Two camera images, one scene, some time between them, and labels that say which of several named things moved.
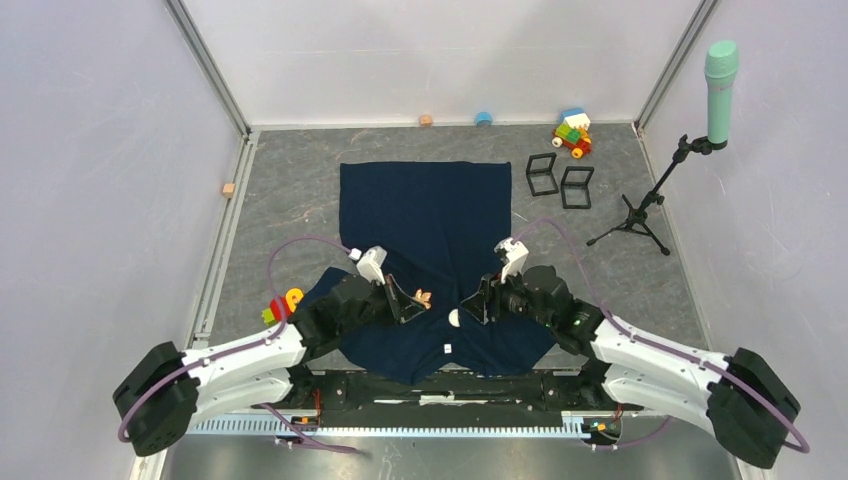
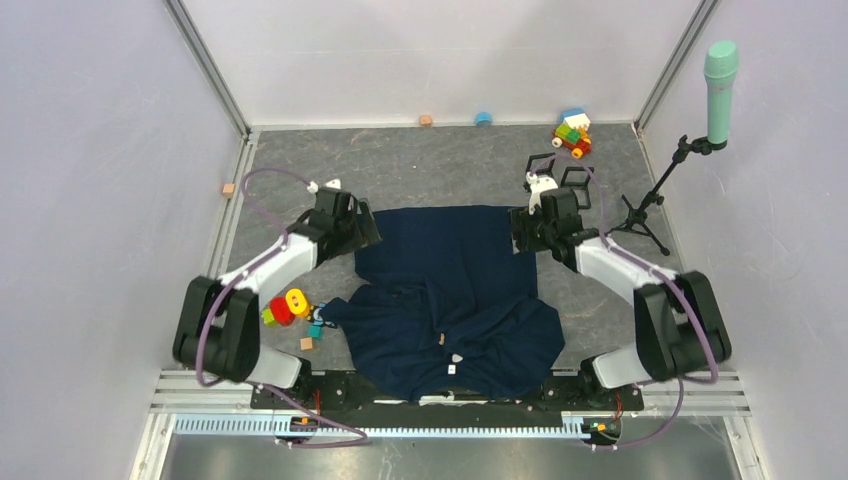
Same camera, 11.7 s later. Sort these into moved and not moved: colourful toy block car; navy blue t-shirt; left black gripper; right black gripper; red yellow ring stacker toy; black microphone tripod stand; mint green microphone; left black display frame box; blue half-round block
Moved: left black gripper; navy blue t-shirt; right black gripper
Not moved: mint green microphone; colourful toy block car; red yellow ring stacker toy; black microphone tripod stand; left black display frame box; blue half-round block
